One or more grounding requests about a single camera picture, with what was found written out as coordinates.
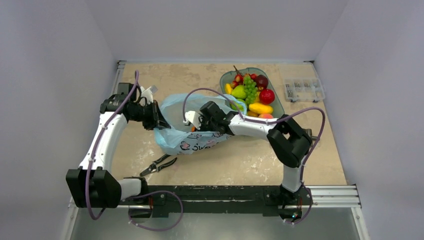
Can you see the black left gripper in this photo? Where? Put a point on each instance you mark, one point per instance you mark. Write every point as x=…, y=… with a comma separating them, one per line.
x=157, y=120

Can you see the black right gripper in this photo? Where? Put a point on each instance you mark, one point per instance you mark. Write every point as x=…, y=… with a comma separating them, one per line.
x=201, y=120

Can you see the light blue plastic bag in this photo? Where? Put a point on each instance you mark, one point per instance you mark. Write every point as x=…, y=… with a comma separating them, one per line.
x=180, y=139

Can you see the yellow fake mango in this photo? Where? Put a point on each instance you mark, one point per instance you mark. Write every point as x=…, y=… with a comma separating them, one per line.
x=260, y=108

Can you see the green fake grapes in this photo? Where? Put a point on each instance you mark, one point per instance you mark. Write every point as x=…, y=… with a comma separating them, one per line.
x=250, y=89

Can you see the dark red fake apple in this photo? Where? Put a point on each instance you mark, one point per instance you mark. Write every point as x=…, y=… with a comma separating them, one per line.
x=262, y=82

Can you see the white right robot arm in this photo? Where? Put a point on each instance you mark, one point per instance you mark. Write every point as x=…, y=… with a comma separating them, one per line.
x=289, y=142

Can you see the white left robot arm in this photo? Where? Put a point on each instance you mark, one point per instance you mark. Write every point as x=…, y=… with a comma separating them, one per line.
x=92, y=184

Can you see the yellow fake banana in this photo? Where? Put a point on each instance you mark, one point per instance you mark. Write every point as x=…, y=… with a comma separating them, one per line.
x=228, y=89

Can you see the small orange fake fruit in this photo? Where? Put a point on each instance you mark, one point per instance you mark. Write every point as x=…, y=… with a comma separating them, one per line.
x=252, y=114

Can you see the green fake pear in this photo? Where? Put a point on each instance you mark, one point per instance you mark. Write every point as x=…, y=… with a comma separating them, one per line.
x=239, y=92

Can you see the red fake cherry bunch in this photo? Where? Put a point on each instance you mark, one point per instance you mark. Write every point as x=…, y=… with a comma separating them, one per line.
x=239, y=79

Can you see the fake peach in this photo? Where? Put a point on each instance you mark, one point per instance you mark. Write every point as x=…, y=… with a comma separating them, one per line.
x=265, y=116

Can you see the teal plastic fruit basket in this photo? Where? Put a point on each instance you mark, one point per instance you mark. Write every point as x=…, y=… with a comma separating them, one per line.
x=228, y=77

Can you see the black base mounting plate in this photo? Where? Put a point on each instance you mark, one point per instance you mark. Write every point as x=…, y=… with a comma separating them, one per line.
x=267, y=200

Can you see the clear plastic screw box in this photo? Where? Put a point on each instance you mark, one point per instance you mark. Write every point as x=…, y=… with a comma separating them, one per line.
x=303, y=89

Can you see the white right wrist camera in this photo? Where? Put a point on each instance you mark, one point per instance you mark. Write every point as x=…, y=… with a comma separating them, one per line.
x=192, y=118

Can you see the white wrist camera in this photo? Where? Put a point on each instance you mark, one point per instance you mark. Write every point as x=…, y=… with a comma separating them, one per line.
x=147, y=94
x=192, y=118

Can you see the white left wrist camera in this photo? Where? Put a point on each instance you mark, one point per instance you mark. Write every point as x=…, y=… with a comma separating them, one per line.
x=147, y=94

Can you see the black handled pliers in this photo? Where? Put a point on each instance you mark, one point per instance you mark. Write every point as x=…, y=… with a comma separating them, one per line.
x=158, y=165

